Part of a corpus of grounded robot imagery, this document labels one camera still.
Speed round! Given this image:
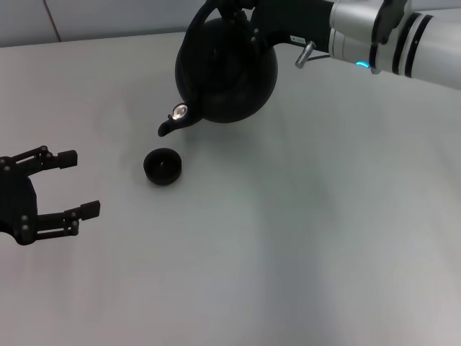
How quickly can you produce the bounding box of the small black teacup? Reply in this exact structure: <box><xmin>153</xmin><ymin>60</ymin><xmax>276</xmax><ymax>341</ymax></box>
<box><xmin>143</xmin><ymin>147</ymin><xmax>183</xmax><ymax>187</ymax></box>

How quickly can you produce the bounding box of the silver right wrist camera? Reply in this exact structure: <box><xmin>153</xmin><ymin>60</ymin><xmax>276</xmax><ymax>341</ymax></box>
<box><xmin>329</xmin><ymin>0</ymin><xmax>411</xmax><ymax>46</ymax></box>

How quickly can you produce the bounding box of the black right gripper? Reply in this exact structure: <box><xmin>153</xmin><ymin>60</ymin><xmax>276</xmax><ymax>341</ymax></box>
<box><xmin>219</xmin><ymin>0</ymin><xmax>334</xmax><ymax>53</ymax></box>

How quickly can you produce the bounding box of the grey cable with metal plug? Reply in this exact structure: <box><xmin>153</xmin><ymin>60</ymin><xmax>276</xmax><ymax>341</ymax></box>
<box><xmin>295</xmin><ymin>40</ymin><xmax>381</xmax><ymax>75</ymax></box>

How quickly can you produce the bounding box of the black round teapot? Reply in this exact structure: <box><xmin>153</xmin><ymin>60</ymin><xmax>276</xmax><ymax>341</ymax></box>
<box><xmin>156</xmin><ymin>0</ymin><xmax>279</xmax><ymax>138</ymax></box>

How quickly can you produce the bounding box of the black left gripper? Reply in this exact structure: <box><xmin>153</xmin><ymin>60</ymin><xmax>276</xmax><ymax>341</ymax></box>
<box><xmin>0</xmin><ymin>145</ymin><xmax>101</xmax><ymax>247</ymax></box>

